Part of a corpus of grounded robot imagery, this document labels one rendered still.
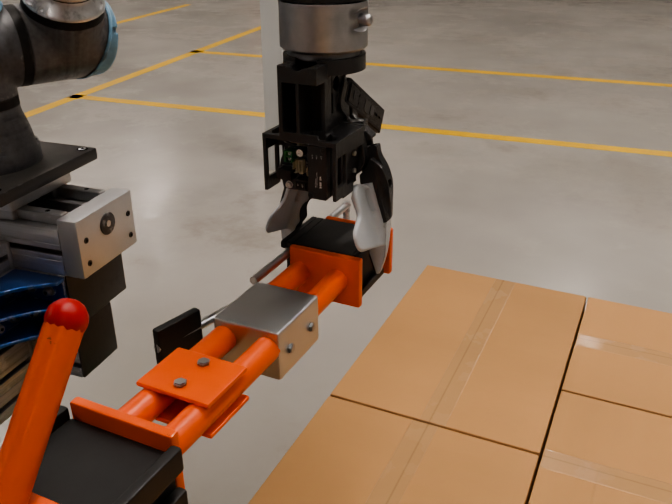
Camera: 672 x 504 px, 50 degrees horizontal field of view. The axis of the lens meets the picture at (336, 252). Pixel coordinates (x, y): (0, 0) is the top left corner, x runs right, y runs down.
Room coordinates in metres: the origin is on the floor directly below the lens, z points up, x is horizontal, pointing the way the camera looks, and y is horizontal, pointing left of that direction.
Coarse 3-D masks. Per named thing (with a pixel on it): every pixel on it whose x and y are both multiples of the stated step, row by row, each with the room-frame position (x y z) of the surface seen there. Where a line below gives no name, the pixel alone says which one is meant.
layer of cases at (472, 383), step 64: (448, 320) 1.39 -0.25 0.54; (512, 320) 1.39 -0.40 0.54; (576, 320) 1.39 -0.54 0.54; (640, 320) 1.39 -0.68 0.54; (384, 384) 1.16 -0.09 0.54; (448, 384) 1.16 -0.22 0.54; (512, 384) 1.16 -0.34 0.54; (576, 384) 1.16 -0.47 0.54; (640, 384) 1.16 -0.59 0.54; (320, 448) 0.97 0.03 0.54; (384, 448) 0.97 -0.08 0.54; (448, 448) 0.97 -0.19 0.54; (512, 448) 0.97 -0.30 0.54; (576, 448) 0.97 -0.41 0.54; (640, 448) 0.97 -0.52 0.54
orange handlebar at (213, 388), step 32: (288, 288) 0.58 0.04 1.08; (320, 288) 0.56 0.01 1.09; (192, 352) 0.46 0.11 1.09; (224, 352) 0.48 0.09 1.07; (256, 352) 0.46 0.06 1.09; (160, 384) 0.42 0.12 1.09; (192, 384) 0.42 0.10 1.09; (224, 384) 0.42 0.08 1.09; (160, 416) 0.41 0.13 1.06; (192, 416) 0.39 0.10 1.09; (224, 416) 0.41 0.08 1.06
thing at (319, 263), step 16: (320, 224) 0.67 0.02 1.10; (336, 224) 0.67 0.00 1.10; (352, 224) 0.67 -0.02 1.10; (304, 240) 0.63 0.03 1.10; (320, 240) 0.63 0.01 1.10; (336, 240) 0.63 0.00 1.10; (352, 240) 0.63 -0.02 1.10; (304, 256) 0.61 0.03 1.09; (320, 256) 0.61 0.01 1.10; (336, 256) 0.60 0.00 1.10; (352, 256) 0.60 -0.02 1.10; (368, 256) 0.64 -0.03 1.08; (320, 272) 0.61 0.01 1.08; (352, 272) 0.59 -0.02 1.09; (368, 272) 0.64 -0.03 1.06; (384, 272) 0.66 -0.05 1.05; (304, 288) 0.61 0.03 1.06; (352, 288) 0.59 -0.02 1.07; (368, 288) 0.62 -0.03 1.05; (352, 304) 0.59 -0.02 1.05
